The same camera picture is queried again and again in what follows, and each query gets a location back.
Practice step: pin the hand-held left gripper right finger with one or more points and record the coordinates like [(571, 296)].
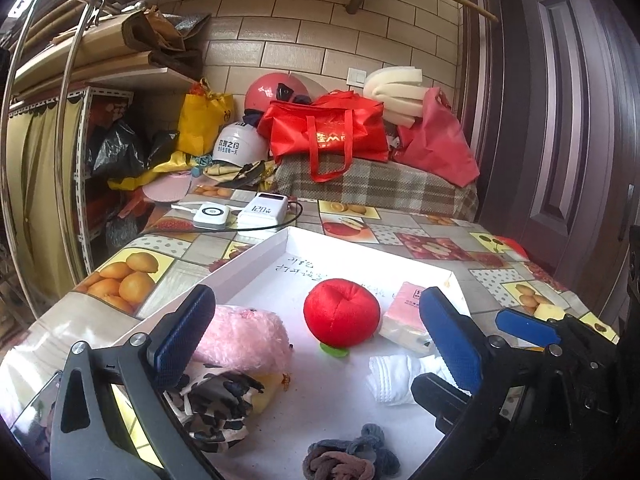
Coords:
[(450, 340)]

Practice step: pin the brown paper bag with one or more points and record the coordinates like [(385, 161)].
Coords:
[(150, 30)]

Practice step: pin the white helmet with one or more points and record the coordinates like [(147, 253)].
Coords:
[(237, 145)]

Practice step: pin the pink hat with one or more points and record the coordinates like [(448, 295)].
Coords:
[(165, 190)]

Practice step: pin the tissue pack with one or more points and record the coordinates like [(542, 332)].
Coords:
[(405, 315)]

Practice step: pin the white socks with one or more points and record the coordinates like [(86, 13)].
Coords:
[(395, 375)]

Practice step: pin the plaid cloth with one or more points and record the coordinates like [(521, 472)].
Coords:
[(380, 185)]

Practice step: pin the metal shelf rack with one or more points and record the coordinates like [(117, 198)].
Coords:
[(65, 70)]

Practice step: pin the yellow patterned cloth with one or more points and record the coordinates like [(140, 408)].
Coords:
[(240, 172)]

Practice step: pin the white foam pieces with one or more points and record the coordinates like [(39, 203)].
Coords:
[(395, 90)]

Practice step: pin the white wall switch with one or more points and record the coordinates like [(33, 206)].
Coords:
[(358, 77)]

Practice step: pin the white tray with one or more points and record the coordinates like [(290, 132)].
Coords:
[(310, 260)]

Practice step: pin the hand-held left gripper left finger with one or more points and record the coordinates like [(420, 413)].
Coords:
[(180, 340)]

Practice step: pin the black plastic bag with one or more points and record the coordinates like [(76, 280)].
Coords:
[(120, 150)]

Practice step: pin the brown panelled door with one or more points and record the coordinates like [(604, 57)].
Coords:
[(565, 110)]

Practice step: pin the wooden boards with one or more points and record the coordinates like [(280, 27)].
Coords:
[(100, 40)]

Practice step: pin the pink plush toy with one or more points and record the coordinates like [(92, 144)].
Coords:
[(245, 335)]

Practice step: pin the yellow plastic bag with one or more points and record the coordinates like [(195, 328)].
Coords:
[(150, 175)]

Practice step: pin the camouflage pattern glove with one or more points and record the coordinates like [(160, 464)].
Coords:
[(215, 400)]

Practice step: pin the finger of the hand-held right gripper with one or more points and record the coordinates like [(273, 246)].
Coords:
[(525, 326), (440, 402)]

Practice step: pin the small white power bank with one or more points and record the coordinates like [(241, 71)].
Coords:
[(210, 215)]

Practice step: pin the red handbag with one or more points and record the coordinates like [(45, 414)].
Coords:
[(330, 130)]

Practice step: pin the red plush apple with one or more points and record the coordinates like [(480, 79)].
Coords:
[(340, 312)]

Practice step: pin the beige curtain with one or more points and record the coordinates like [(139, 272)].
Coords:
[(35, 185)]

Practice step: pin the red helmet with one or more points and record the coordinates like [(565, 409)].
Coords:
[(270, 92)]

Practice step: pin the brown sock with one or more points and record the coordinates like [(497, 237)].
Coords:
[(330, 465)]

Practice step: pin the pink-red fabric bag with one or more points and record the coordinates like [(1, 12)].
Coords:
[(440, 140)]

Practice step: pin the large white power bank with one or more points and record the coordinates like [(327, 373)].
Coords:
[(262, 208)]

